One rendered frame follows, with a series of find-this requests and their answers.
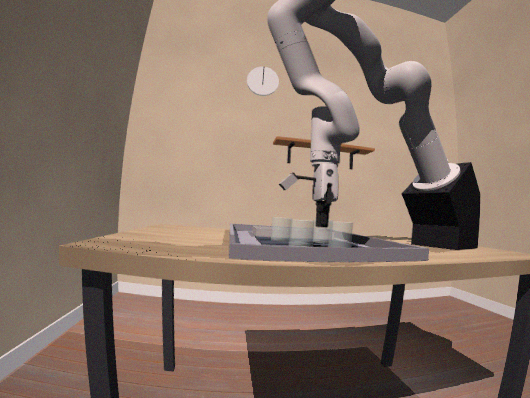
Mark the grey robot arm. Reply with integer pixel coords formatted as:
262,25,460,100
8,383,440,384
267,0,461,191

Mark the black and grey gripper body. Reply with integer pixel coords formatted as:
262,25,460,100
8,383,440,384
312,162,338,202

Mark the clear glass jar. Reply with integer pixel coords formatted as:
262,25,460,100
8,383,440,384
289,219,315,247
328,222,353,248
313,219,329,243
271,217,293,242

